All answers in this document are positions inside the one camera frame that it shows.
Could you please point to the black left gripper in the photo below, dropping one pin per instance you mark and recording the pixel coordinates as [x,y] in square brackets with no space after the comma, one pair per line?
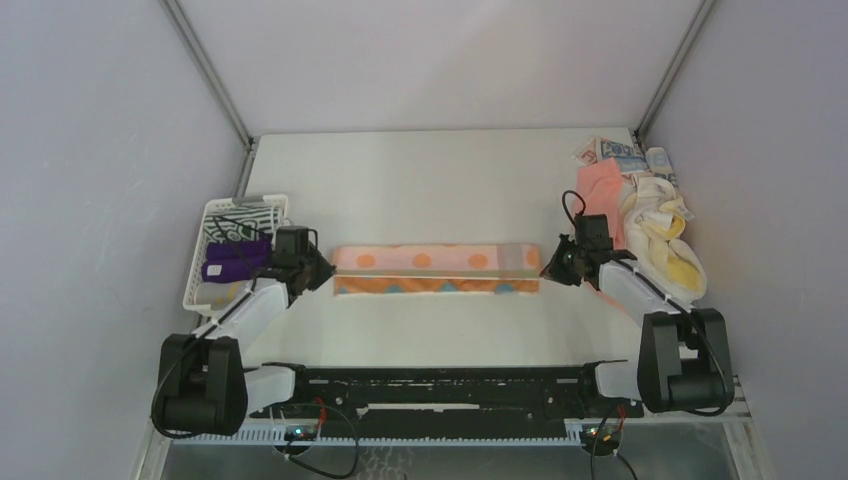
[325,271]

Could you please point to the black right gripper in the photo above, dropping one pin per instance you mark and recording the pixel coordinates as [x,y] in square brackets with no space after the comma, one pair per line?
[562,262]

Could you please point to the orange polka dot towel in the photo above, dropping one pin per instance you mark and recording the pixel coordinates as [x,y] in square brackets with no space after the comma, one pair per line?
[498,269]

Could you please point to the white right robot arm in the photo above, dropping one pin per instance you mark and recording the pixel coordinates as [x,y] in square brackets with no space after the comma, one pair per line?
[683,362]

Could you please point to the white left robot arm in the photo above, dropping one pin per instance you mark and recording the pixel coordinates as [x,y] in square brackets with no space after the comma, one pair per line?
[204,386]

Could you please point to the black white zebra towel roll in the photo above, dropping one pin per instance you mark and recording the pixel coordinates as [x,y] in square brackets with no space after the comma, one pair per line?
[242,223]

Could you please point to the purple towel roll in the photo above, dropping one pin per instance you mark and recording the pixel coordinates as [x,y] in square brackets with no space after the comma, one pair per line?
[235,261]

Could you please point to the grey yellow towel roll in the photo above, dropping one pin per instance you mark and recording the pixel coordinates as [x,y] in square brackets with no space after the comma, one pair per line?
[218,295]

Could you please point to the white plastic basket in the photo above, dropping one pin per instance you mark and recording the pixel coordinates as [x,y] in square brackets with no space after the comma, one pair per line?
[199,257]

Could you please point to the pink towel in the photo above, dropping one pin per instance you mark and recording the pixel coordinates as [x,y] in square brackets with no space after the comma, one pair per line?
[600,185]

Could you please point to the white yellow towel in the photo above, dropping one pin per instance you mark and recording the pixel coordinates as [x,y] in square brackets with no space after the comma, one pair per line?
[654,218]

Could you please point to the blue patterned towel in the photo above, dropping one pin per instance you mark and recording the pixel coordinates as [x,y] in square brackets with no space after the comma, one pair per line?
[631,160]

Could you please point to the left base control board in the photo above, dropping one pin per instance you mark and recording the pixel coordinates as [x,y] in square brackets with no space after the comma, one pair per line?
[300,434]

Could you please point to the base control board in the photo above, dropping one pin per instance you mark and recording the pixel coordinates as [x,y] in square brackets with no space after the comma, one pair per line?
[605,435]
[300,434]

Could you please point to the right base control board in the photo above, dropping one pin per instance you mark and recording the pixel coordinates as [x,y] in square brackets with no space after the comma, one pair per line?
[605,435]

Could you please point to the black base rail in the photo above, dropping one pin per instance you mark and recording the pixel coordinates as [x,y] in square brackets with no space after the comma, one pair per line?
[353,402]

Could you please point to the right aluminium frame post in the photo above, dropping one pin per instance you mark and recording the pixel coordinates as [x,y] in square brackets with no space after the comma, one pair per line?
[675,66]

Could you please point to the aluminium frame post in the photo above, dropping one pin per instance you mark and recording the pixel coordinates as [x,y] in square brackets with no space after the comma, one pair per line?
[675,66]
[205,66]

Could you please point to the white cable duct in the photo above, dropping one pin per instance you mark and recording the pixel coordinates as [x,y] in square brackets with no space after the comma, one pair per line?
[565,434]

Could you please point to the left aluminium frame post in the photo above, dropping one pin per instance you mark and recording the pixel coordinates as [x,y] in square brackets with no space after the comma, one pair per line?
[205,66]

